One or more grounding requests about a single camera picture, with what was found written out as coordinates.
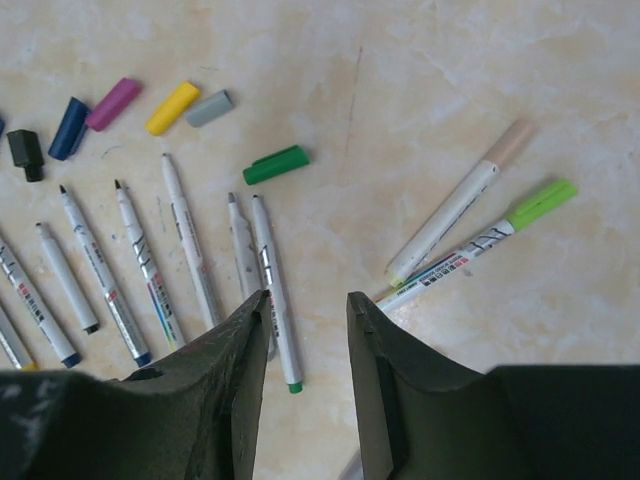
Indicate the black eraser cap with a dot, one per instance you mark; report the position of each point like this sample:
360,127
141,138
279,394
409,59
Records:
26,153

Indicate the orange capped white marker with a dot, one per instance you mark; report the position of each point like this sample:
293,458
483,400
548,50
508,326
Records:
246,259

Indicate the grey marker cap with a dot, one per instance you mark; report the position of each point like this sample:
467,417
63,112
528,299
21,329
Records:
209,109

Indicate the black eraser-cap white marker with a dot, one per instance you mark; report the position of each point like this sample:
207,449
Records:
74,292

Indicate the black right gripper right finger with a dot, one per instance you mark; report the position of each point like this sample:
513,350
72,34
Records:
422,415

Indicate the magenta capped white marker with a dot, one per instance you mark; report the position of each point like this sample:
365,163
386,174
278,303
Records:
153,279

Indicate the yellow capped slim marker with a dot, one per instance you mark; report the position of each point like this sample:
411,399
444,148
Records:
189,241

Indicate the lime green capped marker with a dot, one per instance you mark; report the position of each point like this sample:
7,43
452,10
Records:
528,211

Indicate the purple grey marker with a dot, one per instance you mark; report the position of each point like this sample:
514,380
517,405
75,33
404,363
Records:
354,468

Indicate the dark green marker cap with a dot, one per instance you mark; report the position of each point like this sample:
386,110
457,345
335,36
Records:
276,164

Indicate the dark green capped marker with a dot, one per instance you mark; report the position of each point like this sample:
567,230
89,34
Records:
281,319

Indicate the navy capped white marker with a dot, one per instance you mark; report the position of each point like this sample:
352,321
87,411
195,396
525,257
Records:
111,293

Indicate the yellow capped clear pen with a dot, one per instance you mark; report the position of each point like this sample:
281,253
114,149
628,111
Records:
13,345

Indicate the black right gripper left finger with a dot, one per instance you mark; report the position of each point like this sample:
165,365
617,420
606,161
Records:
191,415

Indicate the pink capped white marker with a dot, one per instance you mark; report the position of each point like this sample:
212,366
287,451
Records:
511,143

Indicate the magenta marker cap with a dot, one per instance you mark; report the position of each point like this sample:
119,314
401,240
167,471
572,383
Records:
113,104

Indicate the navy marker cap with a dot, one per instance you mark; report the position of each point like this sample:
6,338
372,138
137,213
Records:
71,131

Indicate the dark blue capped marker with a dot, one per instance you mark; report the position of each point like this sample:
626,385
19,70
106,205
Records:
37,308

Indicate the yellow slim marker cap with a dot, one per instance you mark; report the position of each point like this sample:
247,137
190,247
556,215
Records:
171,108

